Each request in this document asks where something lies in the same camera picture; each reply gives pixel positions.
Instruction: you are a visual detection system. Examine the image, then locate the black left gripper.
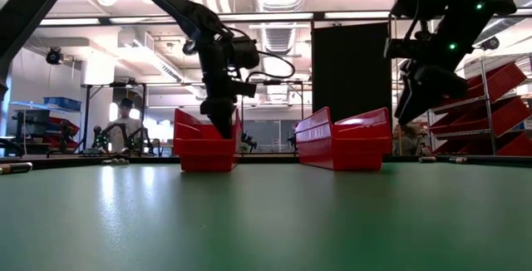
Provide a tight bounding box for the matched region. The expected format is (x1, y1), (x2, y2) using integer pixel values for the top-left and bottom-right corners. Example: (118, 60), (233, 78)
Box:
(181, 29), (258, 140)

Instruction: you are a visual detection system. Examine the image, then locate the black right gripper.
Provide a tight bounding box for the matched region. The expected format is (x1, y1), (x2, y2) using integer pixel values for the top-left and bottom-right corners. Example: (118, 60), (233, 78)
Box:
(382, 23), (473, 126)

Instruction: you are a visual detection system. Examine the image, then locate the red plastic bin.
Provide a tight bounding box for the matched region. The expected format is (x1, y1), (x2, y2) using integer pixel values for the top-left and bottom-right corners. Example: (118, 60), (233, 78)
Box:
(173, 107), (243, 173)
(294, 106), (393, 171)

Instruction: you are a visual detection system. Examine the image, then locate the red shelf bin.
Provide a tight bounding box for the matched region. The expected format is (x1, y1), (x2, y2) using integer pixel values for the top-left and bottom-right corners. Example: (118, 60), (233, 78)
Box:
(467, 61), (528, 105)
(429, 108), (495, 136)
(481, 96), (532, 137)
(431, 136), (496, 156)
(431, 94), (485, 112)
(496, 131), (532, 157)

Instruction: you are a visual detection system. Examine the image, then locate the person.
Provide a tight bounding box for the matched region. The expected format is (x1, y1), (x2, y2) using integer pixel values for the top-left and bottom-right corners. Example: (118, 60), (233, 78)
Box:
(96, 97), (145, 155)
(392, 124), (421, 156)

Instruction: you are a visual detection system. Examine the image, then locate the black partition panel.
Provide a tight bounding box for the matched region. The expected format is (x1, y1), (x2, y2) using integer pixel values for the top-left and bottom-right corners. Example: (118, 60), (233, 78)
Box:
(311, 22), (392, 123)

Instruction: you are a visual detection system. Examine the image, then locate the black ceiling spotlight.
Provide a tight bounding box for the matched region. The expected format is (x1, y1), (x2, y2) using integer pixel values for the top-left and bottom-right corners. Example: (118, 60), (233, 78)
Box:
(480, 36), (501, 52)
(181, 37), (200, 57)
(45, 46), (64, 67)

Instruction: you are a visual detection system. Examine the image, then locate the green table mat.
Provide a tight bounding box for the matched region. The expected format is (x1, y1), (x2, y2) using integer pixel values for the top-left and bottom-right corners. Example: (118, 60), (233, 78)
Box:
(0, 161), (532, 271)

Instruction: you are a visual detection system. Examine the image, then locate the ceiling light strip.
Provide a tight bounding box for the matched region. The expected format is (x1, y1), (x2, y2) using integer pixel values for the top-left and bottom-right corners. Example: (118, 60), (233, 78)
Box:
(219, 12), (313, 22)
(39, 17), (101, 27)

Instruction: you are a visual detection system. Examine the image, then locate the blue storage bin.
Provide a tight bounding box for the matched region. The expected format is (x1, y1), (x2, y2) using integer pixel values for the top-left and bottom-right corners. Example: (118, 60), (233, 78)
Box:
(43, 96), (82, 112)

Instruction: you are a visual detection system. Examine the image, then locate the dark utility cart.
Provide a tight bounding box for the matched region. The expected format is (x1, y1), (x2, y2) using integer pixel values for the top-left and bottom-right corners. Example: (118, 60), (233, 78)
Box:
(10, 101), (84, 158)

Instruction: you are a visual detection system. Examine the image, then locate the wire shelf rack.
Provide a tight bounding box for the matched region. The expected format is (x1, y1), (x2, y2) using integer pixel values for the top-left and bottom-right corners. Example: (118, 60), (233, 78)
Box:
(423, 54), (532, 157)

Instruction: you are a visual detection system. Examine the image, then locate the black aluminium table frame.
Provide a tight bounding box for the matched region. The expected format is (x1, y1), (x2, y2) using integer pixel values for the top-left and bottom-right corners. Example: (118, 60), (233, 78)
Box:
(0, 153), (532, 170)

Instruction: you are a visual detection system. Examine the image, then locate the black station frame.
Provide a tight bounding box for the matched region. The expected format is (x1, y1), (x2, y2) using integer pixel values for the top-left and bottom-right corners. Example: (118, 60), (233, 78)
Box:
(239, 78), (307, 155)
(81, 80), (147, 156)

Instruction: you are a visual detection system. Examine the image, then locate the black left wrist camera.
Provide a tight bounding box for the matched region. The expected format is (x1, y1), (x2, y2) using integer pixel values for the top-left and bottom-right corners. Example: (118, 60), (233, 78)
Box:
(230, 37), (261, 71)

